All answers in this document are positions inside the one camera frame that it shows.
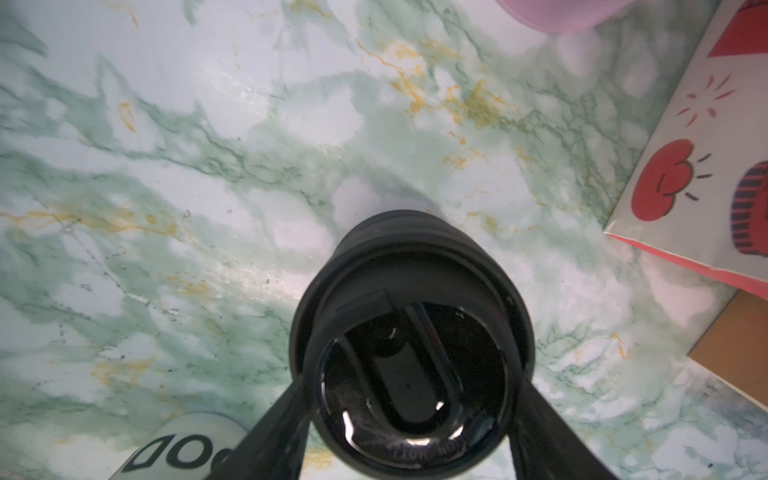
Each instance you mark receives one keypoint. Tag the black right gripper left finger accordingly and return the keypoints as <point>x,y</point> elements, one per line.
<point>275,447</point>

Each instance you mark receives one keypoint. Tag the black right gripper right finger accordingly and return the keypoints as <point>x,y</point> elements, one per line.
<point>543,446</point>

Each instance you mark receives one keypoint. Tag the white paper coffee cup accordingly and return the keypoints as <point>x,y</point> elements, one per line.
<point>187,447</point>

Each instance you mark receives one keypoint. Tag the brown cardboard box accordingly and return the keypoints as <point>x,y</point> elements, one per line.
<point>734,347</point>

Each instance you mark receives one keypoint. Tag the red white paper gift bag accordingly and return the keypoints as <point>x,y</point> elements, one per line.
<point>698,196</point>

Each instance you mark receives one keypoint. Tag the pink straw holder cup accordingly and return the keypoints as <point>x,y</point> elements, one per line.
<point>563,16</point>

